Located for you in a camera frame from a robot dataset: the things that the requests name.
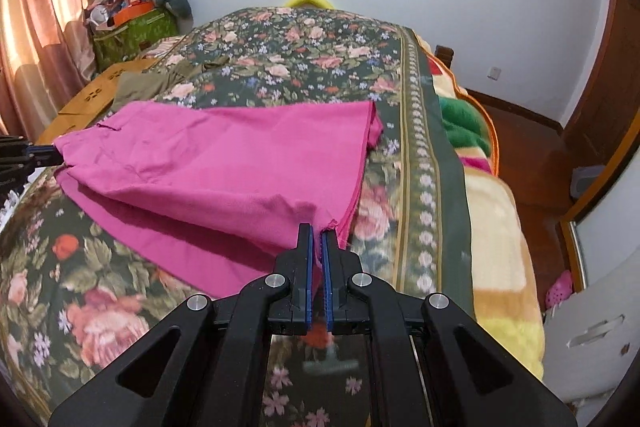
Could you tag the wooden bed post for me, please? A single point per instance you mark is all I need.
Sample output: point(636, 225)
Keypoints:
point(445, 57)

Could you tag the white wall socket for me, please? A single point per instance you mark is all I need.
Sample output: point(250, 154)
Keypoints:
point(493, 73)

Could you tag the pink curtain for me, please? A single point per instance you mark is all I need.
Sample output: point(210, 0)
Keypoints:
point(40, 7)

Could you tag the green patterned storage bag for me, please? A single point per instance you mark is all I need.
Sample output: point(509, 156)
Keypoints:
point(135, 32)

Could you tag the orange box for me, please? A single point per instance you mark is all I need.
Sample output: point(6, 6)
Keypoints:
point(134, 9)

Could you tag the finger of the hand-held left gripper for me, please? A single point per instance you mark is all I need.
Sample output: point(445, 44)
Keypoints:
point(20, 169)
point(42, 149)

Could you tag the striped cloth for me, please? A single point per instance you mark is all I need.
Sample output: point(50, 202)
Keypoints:
point(165, 47)

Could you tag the wood-framed mirror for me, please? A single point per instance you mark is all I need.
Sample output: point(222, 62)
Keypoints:
point(595, 217)

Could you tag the pink pants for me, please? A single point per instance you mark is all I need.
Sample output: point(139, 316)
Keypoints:
point(225, 172)

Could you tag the pink slipper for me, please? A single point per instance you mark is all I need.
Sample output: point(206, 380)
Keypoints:
point(559, 289)

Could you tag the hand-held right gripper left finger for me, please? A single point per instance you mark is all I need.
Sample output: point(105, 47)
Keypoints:
point(308, 257)

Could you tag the cardboard box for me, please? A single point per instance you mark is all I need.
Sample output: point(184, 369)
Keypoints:
point(95, 94)

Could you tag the wooden door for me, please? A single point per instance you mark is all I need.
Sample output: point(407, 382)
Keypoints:
point(607, 72)

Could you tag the floral bedspread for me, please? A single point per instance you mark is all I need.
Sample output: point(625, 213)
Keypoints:
point(280, 57)

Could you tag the olive green garment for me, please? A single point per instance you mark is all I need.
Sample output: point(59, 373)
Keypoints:
point(150, 84)

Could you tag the colourful fleece blanket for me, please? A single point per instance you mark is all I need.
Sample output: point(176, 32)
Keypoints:
point(495, 227)

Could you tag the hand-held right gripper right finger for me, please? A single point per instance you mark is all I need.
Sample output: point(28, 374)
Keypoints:
point(326, 267)

